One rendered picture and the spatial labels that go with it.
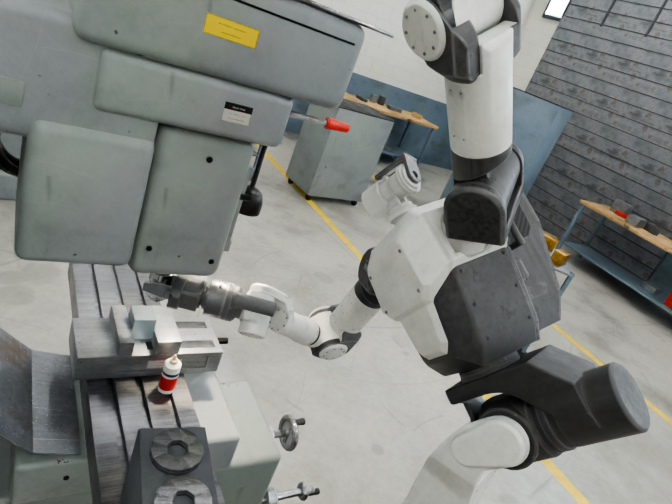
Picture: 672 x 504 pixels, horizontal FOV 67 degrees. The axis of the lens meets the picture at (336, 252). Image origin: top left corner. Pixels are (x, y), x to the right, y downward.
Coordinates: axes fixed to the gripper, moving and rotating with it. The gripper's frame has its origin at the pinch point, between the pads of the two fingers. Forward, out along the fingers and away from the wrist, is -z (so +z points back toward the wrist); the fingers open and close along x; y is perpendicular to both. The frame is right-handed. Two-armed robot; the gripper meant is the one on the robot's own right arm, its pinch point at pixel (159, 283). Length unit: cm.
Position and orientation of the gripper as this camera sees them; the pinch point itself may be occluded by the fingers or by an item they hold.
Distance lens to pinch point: 122.3
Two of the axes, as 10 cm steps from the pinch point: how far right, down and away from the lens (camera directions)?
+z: 9.4, 2.8, 2.0
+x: 0.5, 4.4, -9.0
